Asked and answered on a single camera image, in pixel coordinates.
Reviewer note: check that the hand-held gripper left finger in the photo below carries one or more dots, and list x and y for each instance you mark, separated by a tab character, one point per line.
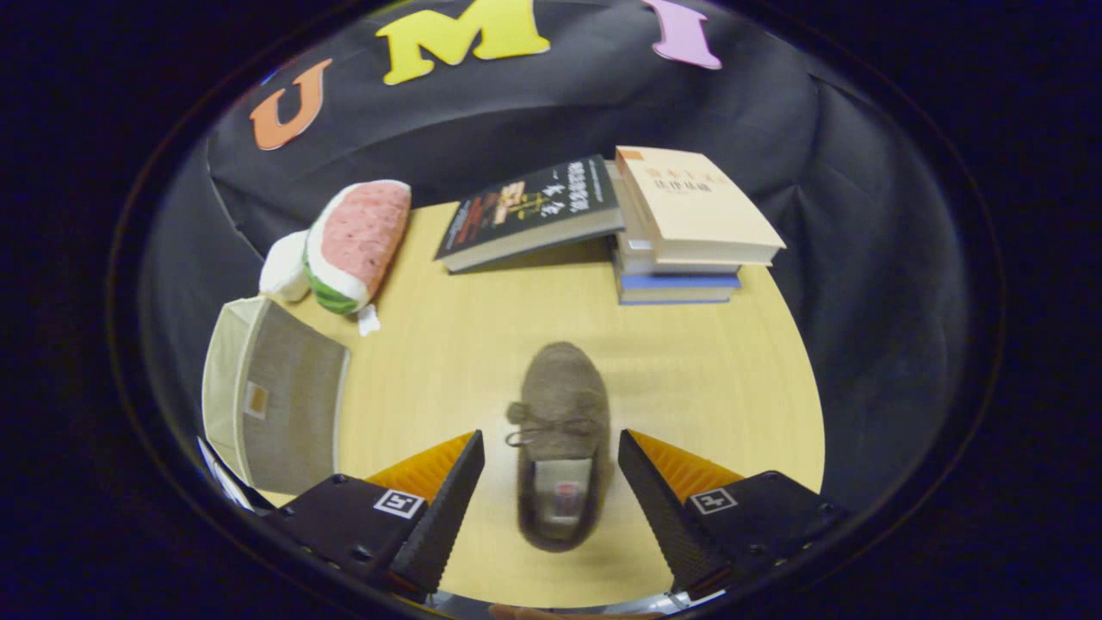
443	517

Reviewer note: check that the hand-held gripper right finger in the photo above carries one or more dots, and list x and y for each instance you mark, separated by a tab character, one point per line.
667	521

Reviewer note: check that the brown moccasin shoe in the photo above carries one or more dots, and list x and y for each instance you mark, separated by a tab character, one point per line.
564	387

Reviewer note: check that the cream fabric storage box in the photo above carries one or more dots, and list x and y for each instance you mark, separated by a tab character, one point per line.
293	396

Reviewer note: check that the blue cover book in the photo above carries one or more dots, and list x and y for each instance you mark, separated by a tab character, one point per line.
680	288

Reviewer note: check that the white cover book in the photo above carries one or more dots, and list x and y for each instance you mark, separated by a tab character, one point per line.
637	258

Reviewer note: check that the white plush toy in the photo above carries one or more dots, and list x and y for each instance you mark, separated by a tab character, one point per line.
284	271

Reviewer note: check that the watermelon slice plush toy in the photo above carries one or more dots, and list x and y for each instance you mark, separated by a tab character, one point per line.
362	232

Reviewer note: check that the black cover book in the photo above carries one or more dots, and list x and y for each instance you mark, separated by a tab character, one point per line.
525	207

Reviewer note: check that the beige cover book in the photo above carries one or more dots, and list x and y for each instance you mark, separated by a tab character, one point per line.
689	198

